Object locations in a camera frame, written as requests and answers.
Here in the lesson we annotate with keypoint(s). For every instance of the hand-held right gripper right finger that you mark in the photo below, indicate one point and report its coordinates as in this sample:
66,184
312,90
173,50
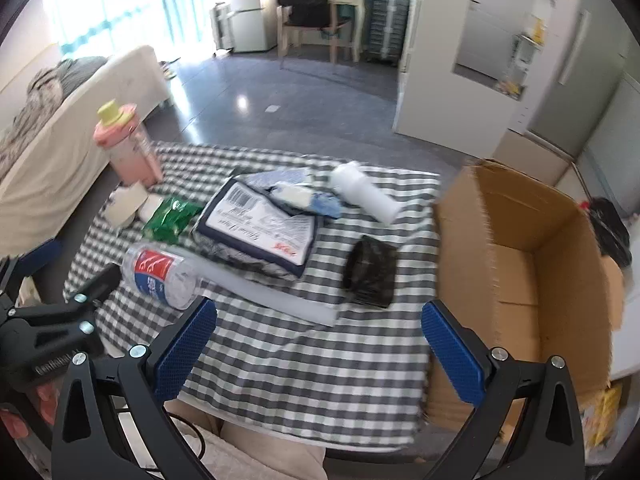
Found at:
452,355

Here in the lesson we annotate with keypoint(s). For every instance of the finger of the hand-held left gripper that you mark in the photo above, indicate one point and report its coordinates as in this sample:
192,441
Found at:
42,254
102,280

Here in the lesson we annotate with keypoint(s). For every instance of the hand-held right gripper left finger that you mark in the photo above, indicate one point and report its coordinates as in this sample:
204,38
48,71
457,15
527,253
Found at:
185,350

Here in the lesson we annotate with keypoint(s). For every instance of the clear plastic water bottle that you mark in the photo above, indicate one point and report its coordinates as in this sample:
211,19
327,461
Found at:
160,272

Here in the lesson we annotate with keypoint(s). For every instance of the beige tape roll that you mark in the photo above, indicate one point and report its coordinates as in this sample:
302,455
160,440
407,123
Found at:
122,205

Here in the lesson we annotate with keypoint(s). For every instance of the green wipes packet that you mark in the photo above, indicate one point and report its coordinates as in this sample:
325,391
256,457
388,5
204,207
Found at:
170,217

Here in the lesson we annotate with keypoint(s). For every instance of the brown cardboard box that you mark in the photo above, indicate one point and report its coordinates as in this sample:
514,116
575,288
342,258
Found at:
515,265

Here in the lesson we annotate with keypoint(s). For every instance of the black garbage bag roll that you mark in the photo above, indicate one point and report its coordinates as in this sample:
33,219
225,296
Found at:
371,270

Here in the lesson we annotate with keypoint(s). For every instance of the pink bottle with green lid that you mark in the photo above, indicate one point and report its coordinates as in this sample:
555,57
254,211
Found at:
130,150

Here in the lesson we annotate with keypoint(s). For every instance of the navy and white tissue pack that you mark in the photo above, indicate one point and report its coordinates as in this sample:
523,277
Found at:
260,232

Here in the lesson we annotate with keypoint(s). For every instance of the small white and blue packet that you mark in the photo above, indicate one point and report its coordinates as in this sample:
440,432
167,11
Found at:
307,199

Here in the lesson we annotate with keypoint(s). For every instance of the person's left hand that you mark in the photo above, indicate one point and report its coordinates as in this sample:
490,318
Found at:
47,402

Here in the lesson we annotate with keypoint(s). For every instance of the small white roll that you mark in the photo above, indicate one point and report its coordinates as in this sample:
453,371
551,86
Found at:
150,208

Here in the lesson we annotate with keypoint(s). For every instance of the grey checked tablecloth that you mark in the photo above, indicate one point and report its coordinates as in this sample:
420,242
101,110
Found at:
280,360

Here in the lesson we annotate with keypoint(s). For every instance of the translucent plastic sheet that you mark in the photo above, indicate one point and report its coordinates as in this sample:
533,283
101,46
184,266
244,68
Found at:
280,297

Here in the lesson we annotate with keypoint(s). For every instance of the beige cushion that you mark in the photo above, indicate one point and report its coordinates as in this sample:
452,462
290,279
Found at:
260,457

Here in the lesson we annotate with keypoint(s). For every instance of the yellow packet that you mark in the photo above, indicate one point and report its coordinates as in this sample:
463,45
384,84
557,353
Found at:
605,412

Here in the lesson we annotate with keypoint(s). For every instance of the grey blanket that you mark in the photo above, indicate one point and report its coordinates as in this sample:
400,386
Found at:
45,90

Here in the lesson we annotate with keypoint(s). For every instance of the white plastic bottle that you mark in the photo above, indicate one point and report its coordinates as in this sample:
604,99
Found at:
365,192

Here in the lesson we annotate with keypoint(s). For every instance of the blue patterned packet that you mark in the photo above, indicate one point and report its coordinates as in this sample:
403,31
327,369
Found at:
280,177

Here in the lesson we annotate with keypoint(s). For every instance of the teal curtain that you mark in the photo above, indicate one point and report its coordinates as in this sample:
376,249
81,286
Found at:
125,0

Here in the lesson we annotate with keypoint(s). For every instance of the white mini fridge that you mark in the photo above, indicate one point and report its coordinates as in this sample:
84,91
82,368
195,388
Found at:
252,20

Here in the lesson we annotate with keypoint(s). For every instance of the grey drawer cabinet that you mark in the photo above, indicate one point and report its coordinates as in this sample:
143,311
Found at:
387,25

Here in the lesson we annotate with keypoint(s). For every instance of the wooden chair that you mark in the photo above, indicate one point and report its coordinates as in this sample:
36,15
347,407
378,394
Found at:
337,25

